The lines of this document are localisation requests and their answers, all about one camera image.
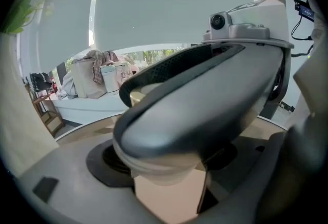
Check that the round wooden tray table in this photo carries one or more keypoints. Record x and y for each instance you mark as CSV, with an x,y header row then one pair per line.
x,y
166,205

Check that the plaid cloth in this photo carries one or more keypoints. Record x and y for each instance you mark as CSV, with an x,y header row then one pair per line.
x,y
98,61

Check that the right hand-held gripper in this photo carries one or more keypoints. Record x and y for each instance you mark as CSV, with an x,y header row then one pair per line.
x,y
256,25

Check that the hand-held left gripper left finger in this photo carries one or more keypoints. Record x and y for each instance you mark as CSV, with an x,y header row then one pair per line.
x,y
77,166

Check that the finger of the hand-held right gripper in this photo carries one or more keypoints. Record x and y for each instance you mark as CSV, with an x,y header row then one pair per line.
x,y
192,115
174,64

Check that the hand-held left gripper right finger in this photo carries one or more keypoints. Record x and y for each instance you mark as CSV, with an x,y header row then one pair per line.
x,y
256,179

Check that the white vase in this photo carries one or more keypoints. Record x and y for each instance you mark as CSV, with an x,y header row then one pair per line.
x,y
23,102

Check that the wooden chair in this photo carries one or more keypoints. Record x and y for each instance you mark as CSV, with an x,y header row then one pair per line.
x,y
51,118

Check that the white window ledge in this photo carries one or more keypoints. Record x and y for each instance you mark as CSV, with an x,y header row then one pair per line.
x,y
89,110

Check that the white crumpled cloth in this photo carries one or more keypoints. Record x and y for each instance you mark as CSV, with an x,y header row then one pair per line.
x,y
66,87

